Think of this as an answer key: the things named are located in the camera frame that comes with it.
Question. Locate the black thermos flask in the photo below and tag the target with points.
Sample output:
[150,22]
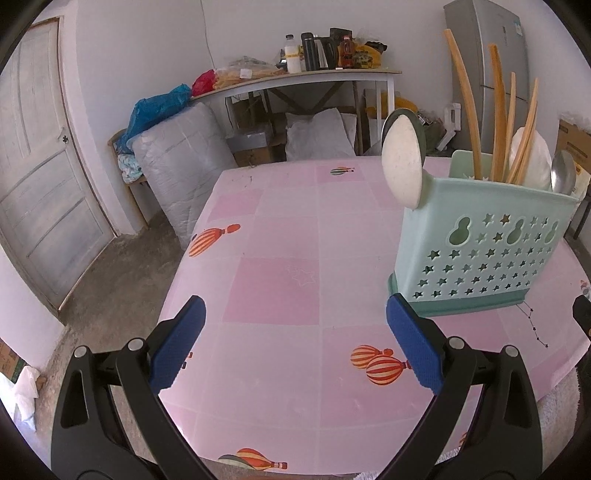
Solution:
[309,53]

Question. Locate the white bottle yellow label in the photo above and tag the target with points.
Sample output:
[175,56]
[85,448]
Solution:
[292,57]

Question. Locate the printed carton on floor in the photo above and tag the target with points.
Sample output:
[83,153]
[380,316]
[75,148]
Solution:
[11,362]

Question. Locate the white pillow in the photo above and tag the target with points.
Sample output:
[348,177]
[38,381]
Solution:
[351,131]
[314,136]

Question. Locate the blue plastic bag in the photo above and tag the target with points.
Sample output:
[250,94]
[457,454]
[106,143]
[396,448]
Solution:
[157,108]

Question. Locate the metal spoon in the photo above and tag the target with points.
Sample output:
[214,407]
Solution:
[563,173]

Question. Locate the pink balloon-print tablecloth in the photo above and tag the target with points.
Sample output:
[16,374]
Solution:
[277,277]

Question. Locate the black electric kettle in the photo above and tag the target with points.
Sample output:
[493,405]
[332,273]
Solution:
[327,50]

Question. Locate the wooden bench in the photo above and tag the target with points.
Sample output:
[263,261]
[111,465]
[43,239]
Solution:
[138,203]

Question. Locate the grey wrapped quilt bundle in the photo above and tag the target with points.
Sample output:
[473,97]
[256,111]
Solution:
[180,166]

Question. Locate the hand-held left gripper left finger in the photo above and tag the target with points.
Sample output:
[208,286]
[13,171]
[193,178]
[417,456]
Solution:
[178,344]

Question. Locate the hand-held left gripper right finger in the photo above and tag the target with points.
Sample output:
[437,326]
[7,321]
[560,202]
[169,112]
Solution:
[415,344]

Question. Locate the white plastic spoon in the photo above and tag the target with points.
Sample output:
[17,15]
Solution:
[535,157]

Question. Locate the white plastic stool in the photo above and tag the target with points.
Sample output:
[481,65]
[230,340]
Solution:
[450,120]

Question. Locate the orange plastic bag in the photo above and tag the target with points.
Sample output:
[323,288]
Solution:
[405,102]

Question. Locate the teal star-cutout utensil holder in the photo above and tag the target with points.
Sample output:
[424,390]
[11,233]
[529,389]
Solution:
[485,258]

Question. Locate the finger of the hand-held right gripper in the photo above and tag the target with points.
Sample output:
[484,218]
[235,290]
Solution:
[584,318]

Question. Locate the silver refrigerator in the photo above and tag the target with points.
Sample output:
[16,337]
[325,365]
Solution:
[480,21]

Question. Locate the brown cardboard box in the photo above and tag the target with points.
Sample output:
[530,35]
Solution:
[575,143]

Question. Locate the red plastic bag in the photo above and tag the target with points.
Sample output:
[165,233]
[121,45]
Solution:
[203,83]

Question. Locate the crumpled white plastic bag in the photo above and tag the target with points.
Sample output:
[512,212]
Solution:
[27,397]

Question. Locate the cardboard box under table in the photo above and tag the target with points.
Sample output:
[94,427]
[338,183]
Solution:
[251,158]

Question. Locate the floral cloth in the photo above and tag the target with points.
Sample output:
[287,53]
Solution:
[130,168]

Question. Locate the beige bowl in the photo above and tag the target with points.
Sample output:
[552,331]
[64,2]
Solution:
[401,161]

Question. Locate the white side table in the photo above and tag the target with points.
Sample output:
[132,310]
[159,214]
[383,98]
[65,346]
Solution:
[323,76]

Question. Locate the white panelled door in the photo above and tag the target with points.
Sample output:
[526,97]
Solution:
[46,161]

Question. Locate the clear bag of bread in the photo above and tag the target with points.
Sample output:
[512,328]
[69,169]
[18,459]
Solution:
[249,71]

